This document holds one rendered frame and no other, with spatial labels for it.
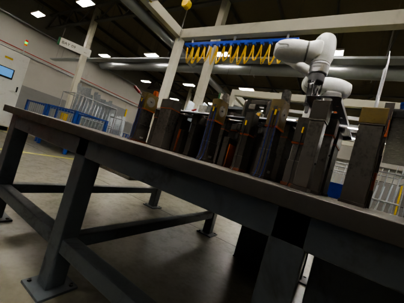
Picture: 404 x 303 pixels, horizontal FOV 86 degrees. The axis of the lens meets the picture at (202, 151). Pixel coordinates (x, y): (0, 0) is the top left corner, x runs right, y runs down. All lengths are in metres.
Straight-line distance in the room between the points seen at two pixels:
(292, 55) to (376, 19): 3.28
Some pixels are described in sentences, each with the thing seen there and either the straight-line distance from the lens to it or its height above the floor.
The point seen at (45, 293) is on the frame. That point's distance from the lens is 1.23.
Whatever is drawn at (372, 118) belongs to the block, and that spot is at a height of 1.02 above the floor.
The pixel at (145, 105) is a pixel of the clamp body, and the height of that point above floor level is 0.97.
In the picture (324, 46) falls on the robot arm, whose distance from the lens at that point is 1.30.
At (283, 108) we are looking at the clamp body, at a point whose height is 1.01.
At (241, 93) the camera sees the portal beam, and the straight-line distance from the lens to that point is 8.28.
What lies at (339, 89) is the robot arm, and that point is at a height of 1.43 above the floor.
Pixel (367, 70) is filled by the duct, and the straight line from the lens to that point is 13.41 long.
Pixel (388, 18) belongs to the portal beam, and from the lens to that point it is 4.52.
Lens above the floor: 0.71
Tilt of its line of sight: 2 degrees up
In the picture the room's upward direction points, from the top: 16 degrees clockwise
